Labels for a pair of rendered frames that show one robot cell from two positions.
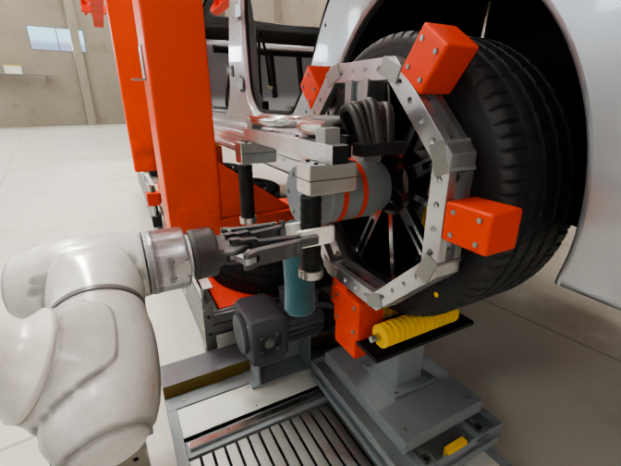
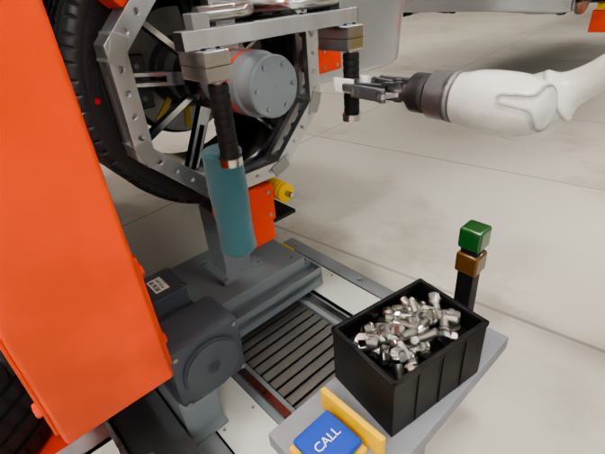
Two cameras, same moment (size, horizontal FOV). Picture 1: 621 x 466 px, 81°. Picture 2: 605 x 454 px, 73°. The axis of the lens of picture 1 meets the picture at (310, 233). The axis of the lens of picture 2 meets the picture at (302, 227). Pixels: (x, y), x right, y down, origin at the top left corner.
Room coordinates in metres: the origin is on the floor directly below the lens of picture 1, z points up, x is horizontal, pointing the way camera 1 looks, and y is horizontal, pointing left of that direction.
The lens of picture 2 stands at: (0.91, 0.90, 1.03)
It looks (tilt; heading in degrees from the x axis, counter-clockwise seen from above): 31 degrees down; 258
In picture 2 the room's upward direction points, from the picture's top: 5 degrees counter-clockwise
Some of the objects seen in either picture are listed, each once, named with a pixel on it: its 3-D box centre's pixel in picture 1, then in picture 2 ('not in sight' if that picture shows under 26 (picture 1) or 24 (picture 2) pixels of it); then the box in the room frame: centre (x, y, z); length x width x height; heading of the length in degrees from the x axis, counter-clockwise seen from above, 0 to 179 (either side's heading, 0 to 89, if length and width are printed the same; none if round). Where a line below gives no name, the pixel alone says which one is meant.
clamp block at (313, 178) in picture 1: (326, 175); (340, 36); (0.60, -0.03, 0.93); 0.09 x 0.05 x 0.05; 118
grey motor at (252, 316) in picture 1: (296, 332); (176, 339); (1.10, 0.05, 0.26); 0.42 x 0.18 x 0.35; 118
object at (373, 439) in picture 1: (395, 397); (236, 286); (0.92, -0.28, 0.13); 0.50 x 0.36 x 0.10; 28
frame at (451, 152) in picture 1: (364, 187); (229, 79); (0.84, -0.13, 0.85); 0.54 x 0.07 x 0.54; 28
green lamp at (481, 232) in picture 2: not in sight; (474, 236); (0.51, 0.39, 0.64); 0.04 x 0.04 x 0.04; 28
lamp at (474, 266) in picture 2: not in sight; (470, 259); (0.51, 0.39, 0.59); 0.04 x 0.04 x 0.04; 28
